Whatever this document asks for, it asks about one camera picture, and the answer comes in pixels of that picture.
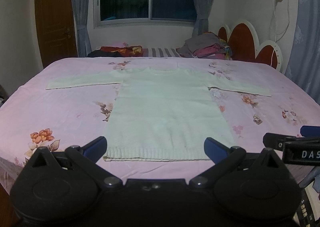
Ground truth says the red patterned cloth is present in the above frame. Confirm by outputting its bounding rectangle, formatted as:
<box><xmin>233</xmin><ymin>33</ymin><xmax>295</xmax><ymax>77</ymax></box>
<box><xmin>100</xmin><ymin>46</ymin><xmax>143</xmax><ymax>57</ymax></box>

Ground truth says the black garment on bed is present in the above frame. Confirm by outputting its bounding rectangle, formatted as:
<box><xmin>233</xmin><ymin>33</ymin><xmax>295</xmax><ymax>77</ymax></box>
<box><xmin>87</xmin><ymin>50</ymin><xmax>123</xmax><ymax>58</ymax></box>

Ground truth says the pile of folded clothes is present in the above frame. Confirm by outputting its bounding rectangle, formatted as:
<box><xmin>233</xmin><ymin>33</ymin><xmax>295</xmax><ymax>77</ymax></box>
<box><xmin>176</xmin><ymin>32</ymin><xmax>233</xmax><ymax>60</ymax></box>

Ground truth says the white knit sweater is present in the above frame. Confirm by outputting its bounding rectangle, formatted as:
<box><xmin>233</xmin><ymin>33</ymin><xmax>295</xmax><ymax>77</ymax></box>
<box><xmin>47</xmin><ymin>67</ymin><xmax>270</xmax><ymax>161</ymax></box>

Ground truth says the red white heart headboard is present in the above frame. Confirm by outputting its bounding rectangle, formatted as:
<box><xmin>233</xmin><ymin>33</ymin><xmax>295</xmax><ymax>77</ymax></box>
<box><xmin>217</xmin><ymin>20</ymin><xmax>283</xmax><ymax>72</ymax></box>

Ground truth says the left grey curtain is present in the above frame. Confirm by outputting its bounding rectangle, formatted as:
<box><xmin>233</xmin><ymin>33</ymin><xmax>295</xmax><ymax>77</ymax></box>
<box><xmin>71</xmin><ymin>0</ymin><xmax>92</xmax><ymax>57</ymax></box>

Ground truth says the white charging cable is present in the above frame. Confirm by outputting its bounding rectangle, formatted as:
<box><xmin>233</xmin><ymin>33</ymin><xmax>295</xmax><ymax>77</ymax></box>
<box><xmin>268</xmin><ymin>0</ymin><xmax>291</xmax><ymax>67</ymax></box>

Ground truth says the striped grey mattress cover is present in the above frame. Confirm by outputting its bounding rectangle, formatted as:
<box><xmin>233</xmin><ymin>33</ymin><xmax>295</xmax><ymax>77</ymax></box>
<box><xmin>143</xmin><ymin>48</ymin><xmax>181</xmax><ymax>58</ymax></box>

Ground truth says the brown wooden door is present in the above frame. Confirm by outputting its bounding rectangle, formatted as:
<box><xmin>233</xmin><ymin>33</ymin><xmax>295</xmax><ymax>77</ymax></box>
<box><xmin>35</xmin><ymin>0</ymin><xmax>78</xmax><ymax>67</ymax></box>

